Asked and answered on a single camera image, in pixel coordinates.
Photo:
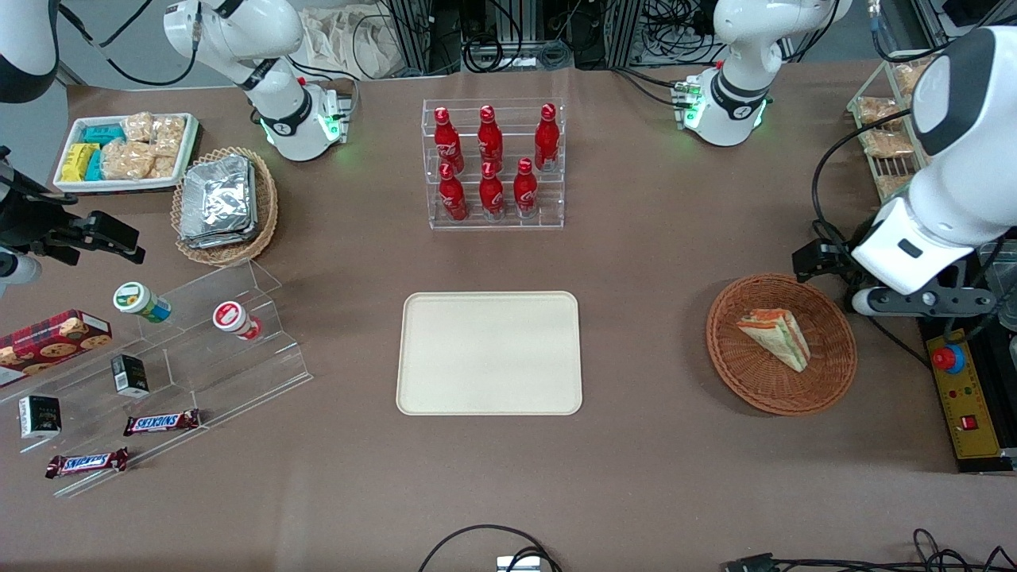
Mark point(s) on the red plaid cookie box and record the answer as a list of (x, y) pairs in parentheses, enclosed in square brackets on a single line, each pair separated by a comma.
[(48, 345)]

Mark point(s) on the small black carton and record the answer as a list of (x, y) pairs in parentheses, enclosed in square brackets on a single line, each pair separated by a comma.
[(129, 375), (40, 416)]

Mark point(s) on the clear bag of crackers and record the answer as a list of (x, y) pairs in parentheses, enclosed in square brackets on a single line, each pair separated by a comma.
[(127, 160), (164, 166), (137, 126), (168, 133)]

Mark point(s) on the clear acrylic bottle rack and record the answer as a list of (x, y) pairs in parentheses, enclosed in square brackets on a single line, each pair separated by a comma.
[(508, 103)]

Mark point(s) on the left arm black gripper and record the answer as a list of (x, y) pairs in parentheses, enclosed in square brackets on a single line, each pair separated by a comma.
[(836, 260)]

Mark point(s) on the beige cloth bag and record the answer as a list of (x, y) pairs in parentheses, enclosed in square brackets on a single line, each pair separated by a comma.
[(349, 44)]

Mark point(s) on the silver foil pack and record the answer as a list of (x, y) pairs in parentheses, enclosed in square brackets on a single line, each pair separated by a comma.
[(230, 241), (216, 195)]

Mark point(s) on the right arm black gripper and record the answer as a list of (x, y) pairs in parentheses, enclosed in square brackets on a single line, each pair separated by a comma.
[(30, 223)]

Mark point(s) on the yellow snack pack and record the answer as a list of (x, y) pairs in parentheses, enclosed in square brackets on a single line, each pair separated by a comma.
[(78, 162)]

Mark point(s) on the teal snack pack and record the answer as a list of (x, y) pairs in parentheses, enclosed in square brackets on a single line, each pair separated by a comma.
[(103, 134), (94, 167)]

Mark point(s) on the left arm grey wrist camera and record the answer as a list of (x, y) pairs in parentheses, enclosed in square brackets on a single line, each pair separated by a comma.
[(922, 302)]

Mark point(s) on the red cola bottle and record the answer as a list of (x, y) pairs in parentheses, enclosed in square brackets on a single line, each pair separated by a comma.
[(446, 141), (547, 139), (492, 195), (453, 199), (525, 191), (490, 139)]

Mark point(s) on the small grey device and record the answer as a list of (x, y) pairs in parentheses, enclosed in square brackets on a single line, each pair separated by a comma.
[(518, 565)]

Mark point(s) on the triangular sandwich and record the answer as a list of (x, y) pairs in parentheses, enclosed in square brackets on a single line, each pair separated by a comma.
[(777, 338)]

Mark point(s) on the brown wicker bowl basket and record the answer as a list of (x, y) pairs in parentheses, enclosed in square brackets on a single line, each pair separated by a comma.
[(755, 381)]

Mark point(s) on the black appliance housing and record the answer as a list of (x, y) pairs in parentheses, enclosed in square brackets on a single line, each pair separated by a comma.
[(985, 467)]

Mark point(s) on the green lid yogurt cup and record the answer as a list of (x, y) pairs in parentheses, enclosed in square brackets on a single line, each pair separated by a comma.
[(137, 301)]

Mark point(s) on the yellow emergency stop panel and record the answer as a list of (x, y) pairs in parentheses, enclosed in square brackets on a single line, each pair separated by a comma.
[(965, 397)]

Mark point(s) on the clear acrylic stepped shelf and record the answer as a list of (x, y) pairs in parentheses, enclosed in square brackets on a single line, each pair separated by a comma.
[(230, 381)]

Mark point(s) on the light wicker oval basket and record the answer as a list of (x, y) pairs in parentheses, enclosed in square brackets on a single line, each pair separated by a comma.
[(266, 206)]

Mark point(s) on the snickers chocolate bar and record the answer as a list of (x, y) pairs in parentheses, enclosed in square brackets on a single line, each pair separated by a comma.
[(87, 462), (161, 423)]

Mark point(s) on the clear metal container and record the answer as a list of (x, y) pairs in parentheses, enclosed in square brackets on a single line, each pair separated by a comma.
[(1007, 294)]

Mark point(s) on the red lid yogurt cup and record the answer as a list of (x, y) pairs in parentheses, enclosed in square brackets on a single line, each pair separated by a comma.
[(232, 318)]

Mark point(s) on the aluminium profile frame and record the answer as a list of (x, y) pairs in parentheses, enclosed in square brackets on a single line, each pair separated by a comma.
[(624, 32), (409, 36)]

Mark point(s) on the bagged snack in rack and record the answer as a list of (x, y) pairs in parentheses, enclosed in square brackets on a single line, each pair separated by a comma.
[(886, 144), (892, 185), (878, 111), (910, 78)]

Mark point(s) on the white rectangular snack tray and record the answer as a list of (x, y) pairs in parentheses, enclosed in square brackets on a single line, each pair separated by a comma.
[(119, 185)]

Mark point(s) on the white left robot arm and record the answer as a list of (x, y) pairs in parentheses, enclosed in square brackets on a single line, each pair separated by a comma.
[(953, 214)]

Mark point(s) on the cream rectangular serving tray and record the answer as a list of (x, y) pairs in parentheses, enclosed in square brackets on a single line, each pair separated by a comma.
[(489, 353)]

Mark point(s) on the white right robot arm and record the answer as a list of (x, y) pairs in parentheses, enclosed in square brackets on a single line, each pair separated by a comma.
[(270, 48)]

